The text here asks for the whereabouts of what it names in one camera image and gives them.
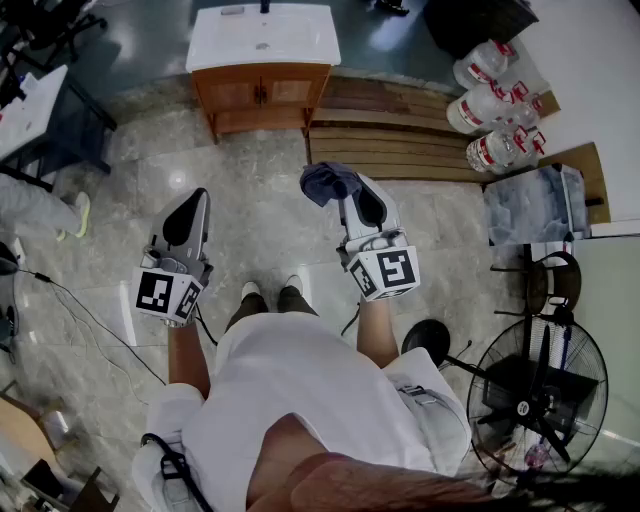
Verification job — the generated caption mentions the white table black frame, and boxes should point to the white table black frame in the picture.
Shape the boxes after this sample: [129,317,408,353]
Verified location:
[0,63,119,194]

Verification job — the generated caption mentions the large brown board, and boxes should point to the large brown board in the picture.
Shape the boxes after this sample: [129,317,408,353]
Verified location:
[542,142,612,226]

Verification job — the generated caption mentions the dark blue cloth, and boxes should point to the dark blue cloth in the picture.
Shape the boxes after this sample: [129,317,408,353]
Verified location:
[299,161,362,209]

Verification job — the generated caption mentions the person's left forearm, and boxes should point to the person's left forearm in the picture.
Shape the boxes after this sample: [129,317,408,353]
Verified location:
[167,322,211,401]

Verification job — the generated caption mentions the wooden chair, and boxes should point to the wooden chair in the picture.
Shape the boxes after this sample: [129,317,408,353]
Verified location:
[0,379,121,512]

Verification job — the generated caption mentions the person's right forearm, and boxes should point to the person's right forearm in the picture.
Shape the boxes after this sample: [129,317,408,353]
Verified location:
[355,298,401,371]

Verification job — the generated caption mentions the wooden slat decking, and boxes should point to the wooden slat decking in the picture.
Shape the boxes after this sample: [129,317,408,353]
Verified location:
[303,74,501,184]

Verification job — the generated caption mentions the small brown board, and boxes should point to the small brown board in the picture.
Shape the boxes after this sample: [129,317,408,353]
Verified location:
[534,89,561,120]

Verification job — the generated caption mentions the grey shoulder strap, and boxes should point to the grey shoulder strap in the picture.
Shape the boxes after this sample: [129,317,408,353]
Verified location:
[132,439,201,512]
[394,382,471,476]

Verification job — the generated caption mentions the person's white shirt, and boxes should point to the person's white shirt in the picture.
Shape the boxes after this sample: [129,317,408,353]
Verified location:
[132,312,474,512]

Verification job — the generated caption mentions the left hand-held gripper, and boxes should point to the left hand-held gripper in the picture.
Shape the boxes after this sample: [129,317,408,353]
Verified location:
[132,187,215,329]

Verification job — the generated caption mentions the person's dark trousers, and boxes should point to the person's dark trousers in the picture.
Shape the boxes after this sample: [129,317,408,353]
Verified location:
[224,284,319,334]

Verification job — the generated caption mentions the thin black floor cable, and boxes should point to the thin black floor cable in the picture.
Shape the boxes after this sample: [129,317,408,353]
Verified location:
[17,267,169,389]

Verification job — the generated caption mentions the black metal chair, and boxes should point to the black metal chair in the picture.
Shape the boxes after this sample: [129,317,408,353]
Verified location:
[492,243,584,321]

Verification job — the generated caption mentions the black office chair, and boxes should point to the black office chair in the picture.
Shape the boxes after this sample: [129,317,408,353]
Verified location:
[0,0,109,66]

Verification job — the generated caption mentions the black floor fan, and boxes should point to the black floor fan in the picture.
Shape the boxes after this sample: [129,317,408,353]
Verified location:
[402,312,610,479]

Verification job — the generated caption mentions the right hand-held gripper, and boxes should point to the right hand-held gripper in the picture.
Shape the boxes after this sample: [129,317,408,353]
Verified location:
[335,172,422,304]

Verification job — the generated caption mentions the wooden vanity cabinet frame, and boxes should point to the wooden vanity cabinet frame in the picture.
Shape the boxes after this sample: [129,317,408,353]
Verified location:
[191,62,332,146]

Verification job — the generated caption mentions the black harness cable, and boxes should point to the black harness cable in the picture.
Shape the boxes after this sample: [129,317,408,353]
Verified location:
[141,432,216,512]

